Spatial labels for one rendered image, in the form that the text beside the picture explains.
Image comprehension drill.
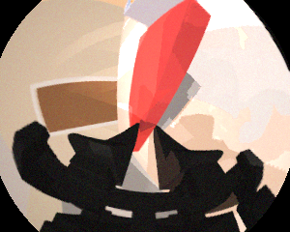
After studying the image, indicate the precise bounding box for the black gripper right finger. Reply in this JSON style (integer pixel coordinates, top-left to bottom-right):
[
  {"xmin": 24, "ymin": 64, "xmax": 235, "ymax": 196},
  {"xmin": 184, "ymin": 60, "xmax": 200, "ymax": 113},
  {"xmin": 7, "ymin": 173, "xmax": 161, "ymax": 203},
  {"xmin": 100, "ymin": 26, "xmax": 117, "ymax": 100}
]
[{"xmin": 153, "ymin": 125, "xmax": 223, "ymax": 190}]

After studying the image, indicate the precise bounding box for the red rectangular lid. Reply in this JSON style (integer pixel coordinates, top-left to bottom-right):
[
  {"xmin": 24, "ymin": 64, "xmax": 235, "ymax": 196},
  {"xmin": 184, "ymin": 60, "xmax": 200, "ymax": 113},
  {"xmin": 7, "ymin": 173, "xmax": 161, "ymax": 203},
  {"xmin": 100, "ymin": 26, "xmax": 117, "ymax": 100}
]
[{"xmin": 129, "ymin": 0, "xmax": 211, "ymax": 152}]

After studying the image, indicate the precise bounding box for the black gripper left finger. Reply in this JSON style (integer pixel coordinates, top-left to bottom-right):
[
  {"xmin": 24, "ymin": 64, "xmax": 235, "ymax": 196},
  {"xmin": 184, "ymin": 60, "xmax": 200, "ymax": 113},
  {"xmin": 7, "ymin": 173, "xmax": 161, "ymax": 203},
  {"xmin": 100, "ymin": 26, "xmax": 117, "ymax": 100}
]
[{"xmin": 68, "ymin": 123, "xmax": 140, "ymax": 187}]

